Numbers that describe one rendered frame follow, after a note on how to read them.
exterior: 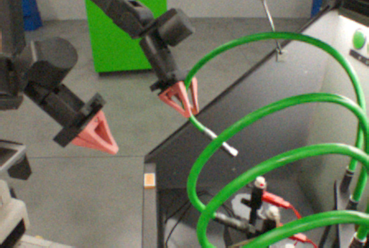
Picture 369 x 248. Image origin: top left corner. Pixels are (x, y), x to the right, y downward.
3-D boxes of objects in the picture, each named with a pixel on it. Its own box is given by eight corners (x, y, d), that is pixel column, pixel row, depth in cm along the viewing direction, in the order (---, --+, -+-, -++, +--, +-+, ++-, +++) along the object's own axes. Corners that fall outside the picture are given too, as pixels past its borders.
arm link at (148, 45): (145, 42, 72) (132, 40, 67) (166, 25, 69) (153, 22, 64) (159, 66, 72) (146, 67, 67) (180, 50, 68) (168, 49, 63)
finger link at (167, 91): (211, 105, 67) (191, 69, 68) (194, 112, 62) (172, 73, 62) (190, 118, 71) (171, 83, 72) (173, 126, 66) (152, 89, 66)
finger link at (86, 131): (117, 157, 50) (75, 120, 48) (94, 175, 54) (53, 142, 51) (130, 134, 56) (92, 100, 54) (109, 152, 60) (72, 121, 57)
